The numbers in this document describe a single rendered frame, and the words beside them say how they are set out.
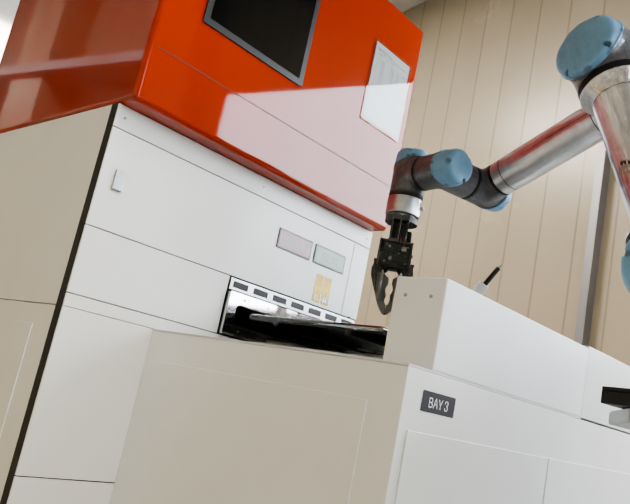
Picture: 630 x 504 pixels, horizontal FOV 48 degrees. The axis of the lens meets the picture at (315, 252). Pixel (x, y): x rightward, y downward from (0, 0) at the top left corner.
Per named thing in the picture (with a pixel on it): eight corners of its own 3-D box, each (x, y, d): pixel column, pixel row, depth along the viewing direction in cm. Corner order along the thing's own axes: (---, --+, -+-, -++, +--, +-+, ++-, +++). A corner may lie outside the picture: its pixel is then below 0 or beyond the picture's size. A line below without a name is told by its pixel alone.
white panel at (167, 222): (55, 304, 130) (112, 104, 138) (338, 377, 187) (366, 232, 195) (64, 305, 128) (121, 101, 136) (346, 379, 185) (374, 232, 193)
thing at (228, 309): (216, 332, 154) (226, 290, 156) (343, 367, 185) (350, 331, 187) (221, 333, 153) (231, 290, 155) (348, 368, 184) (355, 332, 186)
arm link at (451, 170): (488, 159, 148) (451, 168, 157) (450, 140, 142) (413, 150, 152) (482, 195, 147) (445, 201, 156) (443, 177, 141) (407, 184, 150)
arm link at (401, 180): (414, 142, 152) (389, 149, 159) (405, 190, 150) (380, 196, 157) (441, 155, 156) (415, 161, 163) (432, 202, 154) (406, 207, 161)
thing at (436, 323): (380, 363, 110) (396, 275, 113) (536, 410, 148) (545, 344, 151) (431, 370, 103) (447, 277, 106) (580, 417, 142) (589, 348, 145)
